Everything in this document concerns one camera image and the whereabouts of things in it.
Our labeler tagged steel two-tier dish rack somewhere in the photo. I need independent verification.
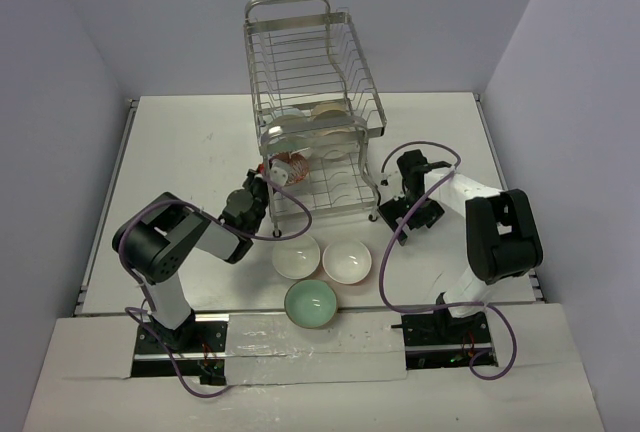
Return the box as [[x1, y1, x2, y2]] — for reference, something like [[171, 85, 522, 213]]
[[243, 0, 387, 232]]

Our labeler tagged white bowl beige outside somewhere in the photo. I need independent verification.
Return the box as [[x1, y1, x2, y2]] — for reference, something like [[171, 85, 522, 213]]
[[311, 102, 347, 122]]

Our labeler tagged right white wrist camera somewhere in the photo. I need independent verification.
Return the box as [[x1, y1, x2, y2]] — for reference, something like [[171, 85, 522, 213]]
[[379, 171, 405, 203]]

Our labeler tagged pale green bowl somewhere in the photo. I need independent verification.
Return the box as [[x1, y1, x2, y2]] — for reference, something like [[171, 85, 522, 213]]
[[284, 279, 338, 329]]

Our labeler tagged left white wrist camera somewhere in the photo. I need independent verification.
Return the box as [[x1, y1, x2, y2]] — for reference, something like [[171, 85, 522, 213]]
[[258, 159, 292, 187]]

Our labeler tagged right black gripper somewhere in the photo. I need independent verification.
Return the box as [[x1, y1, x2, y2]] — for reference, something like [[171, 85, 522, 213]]
[[380, 189, 446, 245]]

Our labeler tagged red patterned bowl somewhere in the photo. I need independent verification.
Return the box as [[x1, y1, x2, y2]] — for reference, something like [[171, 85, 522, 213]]
[[270, 153, 309, 186]]

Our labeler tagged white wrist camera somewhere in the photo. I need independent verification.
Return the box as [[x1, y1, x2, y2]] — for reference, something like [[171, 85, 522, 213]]
[[258, 159, 292, 187], [379, 171, 405, 203]]

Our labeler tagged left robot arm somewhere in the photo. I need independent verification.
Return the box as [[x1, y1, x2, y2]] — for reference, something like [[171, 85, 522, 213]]
[[112, 170, 269, 351]]

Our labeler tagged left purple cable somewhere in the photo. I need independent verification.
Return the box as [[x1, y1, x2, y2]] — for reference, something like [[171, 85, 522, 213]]
[[117, 181, 314, 399]]

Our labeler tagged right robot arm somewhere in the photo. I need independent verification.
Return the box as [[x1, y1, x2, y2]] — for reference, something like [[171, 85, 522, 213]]
[[378, 148, 543, 343]]

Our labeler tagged aluminium table edge rail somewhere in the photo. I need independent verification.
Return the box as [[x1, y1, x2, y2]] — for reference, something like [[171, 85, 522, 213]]
[[71, 99, 140, 317]]

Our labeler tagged white bowl pink rim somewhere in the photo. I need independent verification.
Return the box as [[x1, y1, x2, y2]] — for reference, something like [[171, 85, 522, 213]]
[[322, 240, 372, 285]]

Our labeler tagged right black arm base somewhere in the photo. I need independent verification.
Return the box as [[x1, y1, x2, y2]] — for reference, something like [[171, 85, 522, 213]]
[[391, 309, 498, 370]]

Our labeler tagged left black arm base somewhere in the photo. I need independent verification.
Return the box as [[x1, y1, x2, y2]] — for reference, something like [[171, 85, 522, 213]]
[[130, 320, 228, 387]]

